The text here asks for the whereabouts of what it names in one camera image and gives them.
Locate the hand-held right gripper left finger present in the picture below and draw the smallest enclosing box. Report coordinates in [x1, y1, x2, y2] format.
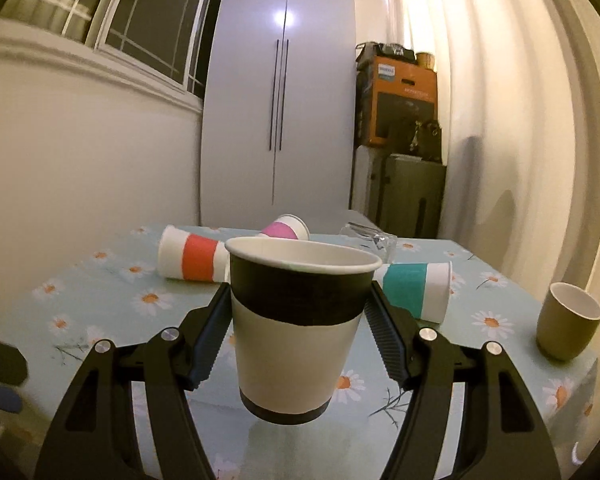
[33, 282, 232, 480]

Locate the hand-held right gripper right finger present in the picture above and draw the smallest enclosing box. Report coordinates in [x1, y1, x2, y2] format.
[363, 280, 564, 480]

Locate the black banded paper cup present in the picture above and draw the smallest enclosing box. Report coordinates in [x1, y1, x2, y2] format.
[224, 236, 383, 425]

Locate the teal banded paper cup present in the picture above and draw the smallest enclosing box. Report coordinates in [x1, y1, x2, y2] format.
[373, 261, 453, 322]

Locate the red banded paper cup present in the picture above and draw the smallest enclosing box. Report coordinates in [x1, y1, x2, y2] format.
[158, 225, 231, 284]

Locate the clear glass cup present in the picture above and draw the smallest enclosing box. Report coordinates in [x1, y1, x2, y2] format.
[339, 222, 398, 263]

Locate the pink banded paper cup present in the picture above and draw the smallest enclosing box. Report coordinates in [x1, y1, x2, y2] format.
[260, 214, 311, 242]

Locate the olive green ceramic cup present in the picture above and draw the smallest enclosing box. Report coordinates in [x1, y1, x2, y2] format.
[536, 282, 600, 362]

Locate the daisy print tablecloth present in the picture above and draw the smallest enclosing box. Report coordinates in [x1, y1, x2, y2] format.
[0, 223, 600, 480]

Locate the grey suitcase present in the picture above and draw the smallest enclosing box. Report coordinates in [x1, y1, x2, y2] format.
[352, 145, 447, 238]

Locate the orange cardboard box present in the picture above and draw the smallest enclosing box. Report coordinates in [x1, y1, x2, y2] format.
[356, 55, 438, 151]

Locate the cream curtain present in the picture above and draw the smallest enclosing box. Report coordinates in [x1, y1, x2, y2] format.
[392, 0, 600, 311]

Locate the white two-door wardrobe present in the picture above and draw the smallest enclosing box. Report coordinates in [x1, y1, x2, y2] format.
[198, 0, 357, 230]

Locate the window with white frame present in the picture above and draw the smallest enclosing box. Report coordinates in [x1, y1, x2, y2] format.
[15, 0, 231, 96]

